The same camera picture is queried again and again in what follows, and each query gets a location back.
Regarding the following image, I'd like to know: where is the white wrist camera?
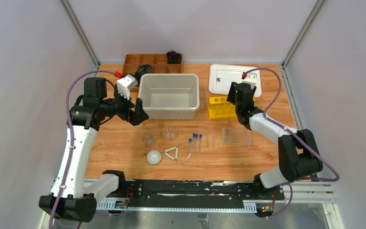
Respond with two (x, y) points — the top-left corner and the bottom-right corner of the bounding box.
(242, 72), (257, 89)
(116, 74), (138, 100)

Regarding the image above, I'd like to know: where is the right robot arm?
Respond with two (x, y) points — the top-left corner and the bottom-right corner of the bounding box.
(227, 82), (323, 199)

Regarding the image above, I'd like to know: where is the clear test tube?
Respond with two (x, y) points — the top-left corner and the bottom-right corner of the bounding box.
(211, 133), (216, 148)
(205, 134), (210, 149)

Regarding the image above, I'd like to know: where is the white bin lid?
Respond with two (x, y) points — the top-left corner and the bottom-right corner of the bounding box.
(208, 64), (262, 98)

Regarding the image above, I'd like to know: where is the clear glass beaker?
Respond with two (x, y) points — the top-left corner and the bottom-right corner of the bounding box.
(162, 125), (176, 141)

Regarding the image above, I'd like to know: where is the blue capped tube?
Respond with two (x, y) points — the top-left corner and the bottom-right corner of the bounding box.
(187, 138), (193, 156)
(192, 133), (199, 150)
(198, 134), (203, 155)

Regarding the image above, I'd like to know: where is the small clear glass jar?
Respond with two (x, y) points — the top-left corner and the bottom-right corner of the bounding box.
(144, 134), (155, 147)

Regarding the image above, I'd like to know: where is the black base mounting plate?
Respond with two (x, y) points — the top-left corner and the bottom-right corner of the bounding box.
(96, 179), (285, 209)

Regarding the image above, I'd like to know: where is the white clay triangle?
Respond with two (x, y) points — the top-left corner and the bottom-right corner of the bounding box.
(164, 146), (179, 161)

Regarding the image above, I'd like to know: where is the yellow test tube rack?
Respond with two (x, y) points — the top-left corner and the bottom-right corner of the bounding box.
(207, 96), (256, 120)

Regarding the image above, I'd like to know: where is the black round lens part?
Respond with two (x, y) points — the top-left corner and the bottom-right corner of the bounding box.
(134, 71), (143, 86)
(166, 51), (183, 64)
(137, 64), (152, 74)

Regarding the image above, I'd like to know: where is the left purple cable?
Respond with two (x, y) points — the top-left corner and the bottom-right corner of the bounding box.
(49, 70), (122, 229)

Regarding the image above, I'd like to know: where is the white plastic bin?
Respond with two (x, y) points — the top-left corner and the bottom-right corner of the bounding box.
(138, 73), (200, 120)

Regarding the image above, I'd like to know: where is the white round dish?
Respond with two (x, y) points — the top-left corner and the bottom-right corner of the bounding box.
(147, 150), (162, 165)

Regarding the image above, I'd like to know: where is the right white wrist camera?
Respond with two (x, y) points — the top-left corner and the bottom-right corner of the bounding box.
(242, 72), (257, 89)

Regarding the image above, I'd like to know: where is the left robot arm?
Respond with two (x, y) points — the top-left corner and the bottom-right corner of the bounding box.
(39, 74), (149, 222)

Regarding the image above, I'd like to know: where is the wooden compartment tray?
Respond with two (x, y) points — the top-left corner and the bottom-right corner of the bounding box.
(122, 51), (183, 89)

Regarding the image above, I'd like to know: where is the clear acrylic tube rack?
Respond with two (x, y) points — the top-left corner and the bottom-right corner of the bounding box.
(221, 128), (251, 147)

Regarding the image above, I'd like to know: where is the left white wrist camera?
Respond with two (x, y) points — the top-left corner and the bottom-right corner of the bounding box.
(116, 74), (138, 100)

